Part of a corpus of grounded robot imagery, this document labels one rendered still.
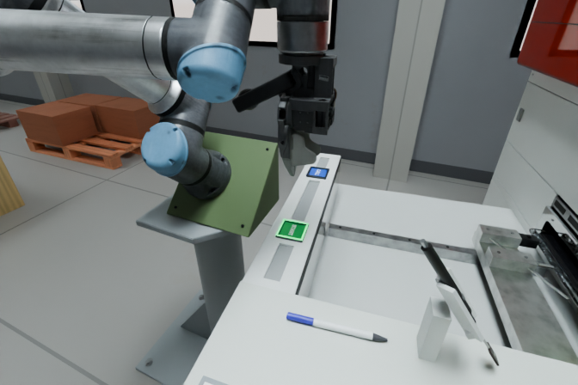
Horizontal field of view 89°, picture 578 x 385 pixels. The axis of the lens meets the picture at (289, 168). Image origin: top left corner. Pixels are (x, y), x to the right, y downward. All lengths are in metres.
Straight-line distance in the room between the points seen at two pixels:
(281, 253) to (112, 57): 0.41
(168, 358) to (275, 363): 1.21
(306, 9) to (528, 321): 0.64
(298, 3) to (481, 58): 2.49
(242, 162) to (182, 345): 1.01
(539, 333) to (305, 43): 0.61
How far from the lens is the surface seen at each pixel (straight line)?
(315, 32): 0.44
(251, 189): 0.85
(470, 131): 2.99
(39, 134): 4.06
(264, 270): 0.55
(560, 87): 1.05
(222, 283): 1.10
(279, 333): 0.47
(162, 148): 0.74
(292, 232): 0.61
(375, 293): 0.72
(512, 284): 0.77
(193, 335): 1.66
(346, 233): 0.82
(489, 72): 2.88
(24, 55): 0.50
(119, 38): 0.42
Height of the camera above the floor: 1.36
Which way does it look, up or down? 28 degrees down
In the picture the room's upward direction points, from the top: straight up
